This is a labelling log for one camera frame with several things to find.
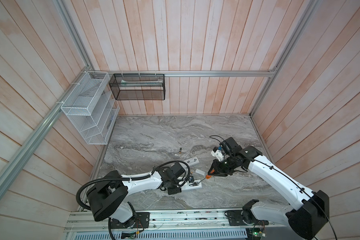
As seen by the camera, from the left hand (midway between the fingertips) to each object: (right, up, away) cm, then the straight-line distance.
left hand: (176, 187), depth 84 cm
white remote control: (+12, +2, -1) cm, 12 cm away
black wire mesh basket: (-27, +64, +20) cm, 72 cm away
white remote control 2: (+10, +13, +9) cm, 19 cm away
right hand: (+17, +11, -9) cm, 22 cm away
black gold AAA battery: (+3, +19, +15) cm, 24 cm away
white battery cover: (+15, +7, +6) cm, 18 cm away
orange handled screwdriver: (+16, +9, -8) cm, 20 cm away
